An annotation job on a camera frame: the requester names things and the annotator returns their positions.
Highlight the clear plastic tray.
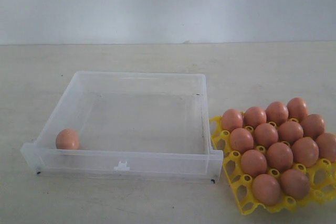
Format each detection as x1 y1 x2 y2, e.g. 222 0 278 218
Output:
20 71 224 182

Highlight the brown egg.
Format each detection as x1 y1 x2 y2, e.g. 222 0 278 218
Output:
291 137 319 168
240 150 267 177
278 121 303 145
265 101 289 126
254 123 279 149
229 128 254 154
252 174 281 206
220 109 243 132
280 169 310 200
266 142 293 173
244 106 267 129
316 133 336 163
287 97 308 122
300 114 326 140

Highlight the brown egg corner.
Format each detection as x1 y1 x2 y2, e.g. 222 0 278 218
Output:
56 129 80 150

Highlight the yellow plastic egg rack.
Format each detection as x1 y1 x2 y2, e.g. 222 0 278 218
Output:
209 111 336 216

